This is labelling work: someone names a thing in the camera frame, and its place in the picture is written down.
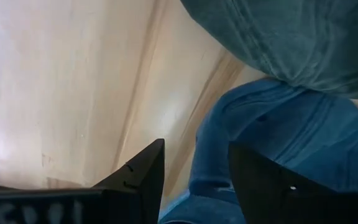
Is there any blue corduroy hat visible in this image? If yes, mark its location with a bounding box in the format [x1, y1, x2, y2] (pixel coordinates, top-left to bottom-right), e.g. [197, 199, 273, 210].
[158, 77, 358, 224]

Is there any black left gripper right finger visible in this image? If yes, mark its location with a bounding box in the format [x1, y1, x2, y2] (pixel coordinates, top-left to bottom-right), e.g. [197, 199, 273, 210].
[227, 142, 358, 224]

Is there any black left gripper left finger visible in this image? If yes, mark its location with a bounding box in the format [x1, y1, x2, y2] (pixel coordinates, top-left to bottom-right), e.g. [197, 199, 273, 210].
[93, 139, 166, 224]

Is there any dark green hat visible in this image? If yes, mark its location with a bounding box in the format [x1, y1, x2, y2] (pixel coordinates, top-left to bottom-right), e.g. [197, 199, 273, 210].
[180, 0, 358, 100]

